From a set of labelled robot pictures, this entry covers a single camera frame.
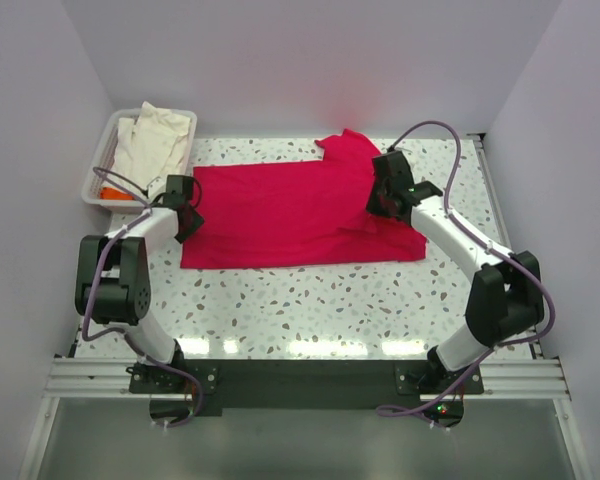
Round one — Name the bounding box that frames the red t shirt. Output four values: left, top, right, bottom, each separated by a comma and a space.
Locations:
180, 129, 426, 270

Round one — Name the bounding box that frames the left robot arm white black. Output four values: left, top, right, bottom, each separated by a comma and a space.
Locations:
75, 175, 204, 392

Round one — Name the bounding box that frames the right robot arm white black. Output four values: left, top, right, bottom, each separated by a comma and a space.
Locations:
367, 151, 545, 393

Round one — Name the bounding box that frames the cream t shirt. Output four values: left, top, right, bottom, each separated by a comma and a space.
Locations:
111, 101, 193, 189

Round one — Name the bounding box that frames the orange t shirt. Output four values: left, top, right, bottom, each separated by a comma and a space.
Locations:
99, 187, 134, 201

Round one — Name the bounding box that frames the white plastic basket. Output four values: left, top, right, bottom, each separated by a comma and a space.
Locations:
82, 107, 197, 214

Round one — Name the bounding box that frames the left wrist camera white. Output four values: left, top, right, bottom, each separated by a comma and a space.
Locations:
146, 177, 166, 201

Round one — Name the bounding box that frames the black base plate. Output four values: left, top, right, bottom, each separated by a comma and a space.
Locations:
126, 359, 484, 419

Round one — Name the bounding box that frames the aluminium frame rail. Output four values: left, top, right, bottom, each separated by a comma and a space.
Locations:
18, 358, 134, 479

